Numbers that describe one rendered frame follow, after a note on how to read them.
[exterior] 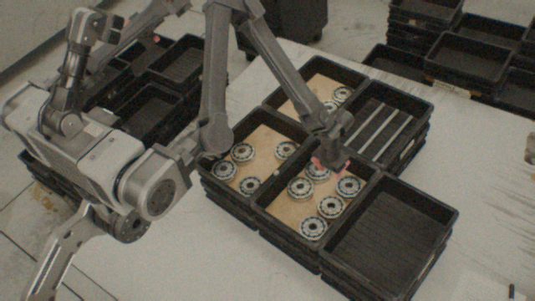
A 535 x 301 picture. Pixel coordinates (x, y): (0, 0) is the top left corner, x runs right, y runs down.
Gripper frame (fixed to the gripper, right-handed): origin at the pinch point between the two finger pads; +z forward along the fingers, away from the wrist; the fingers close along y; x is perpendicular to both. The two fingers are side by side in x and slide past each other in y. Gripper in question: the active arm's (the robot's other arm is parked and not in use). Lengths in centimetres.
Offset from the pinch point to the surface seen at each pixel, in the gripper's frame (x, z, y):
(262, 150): -7.0, 23.2, 39.6
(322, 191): -5.2, 23.3, 7.7
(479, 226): -35, 36, -43
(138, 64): -39, 68, 190
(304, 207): 4.4, 23.3, 8.6
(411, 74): -142, 78, 41
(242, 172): 6.3, 23.4, 38.6
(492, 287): -16, 36, -57
